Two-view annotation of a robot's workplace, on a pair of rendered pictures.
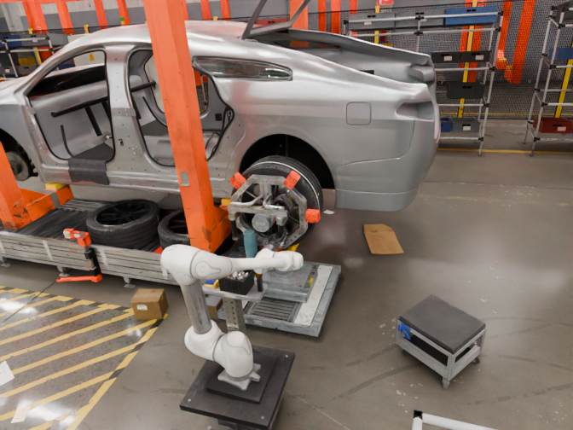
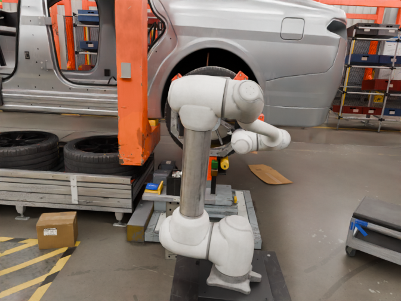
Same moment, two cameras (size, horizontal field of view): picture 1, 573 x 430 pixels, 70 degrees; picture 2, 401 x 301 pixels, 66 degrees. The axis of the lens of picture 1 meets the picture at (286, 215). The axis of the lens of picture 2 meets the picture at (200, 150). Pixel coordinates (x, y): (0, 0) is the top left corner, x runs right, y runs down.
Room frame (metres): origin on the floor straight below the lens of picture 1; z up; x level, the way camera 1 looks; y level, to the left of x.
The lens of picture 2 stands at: (0.61, 0.83, 1.23)
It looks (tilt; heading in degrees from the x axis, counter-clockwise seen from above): 17 degrees down; 342
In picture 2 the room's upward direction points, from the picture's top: 3 degrees clockwise
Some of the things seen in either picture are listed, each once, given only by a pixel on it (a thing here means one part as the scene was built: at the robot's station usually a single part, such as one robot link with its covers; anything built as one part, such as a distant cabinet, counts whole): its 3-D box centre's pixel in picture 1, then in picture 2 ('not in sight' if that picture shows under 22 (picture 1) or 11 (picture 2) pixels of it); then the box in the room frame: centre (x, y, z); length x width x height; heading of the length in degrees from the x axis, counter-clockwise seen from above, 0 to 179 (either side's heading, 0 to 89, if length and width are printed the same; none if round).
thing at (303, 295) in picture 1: (283, 281); (205, 201); (2.77, 0.07, 0.13); 0.50 x 0.36 x 0.10; 70
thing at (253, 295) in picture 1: (234, 288); (180, 193); (2.30, 0.39, 0.44); 0.43 x 0.17 x 0.03; 70
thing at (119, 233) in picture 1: (125, 223); (17, 151); (3.51, 1.54, 0.39); 0.66 x 0.66 x 0.24
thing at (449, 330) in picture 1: (438, 339); (385, 235); (1.96, -0.92, 0.17); 0.43 x 0.36 x 0.34; 35
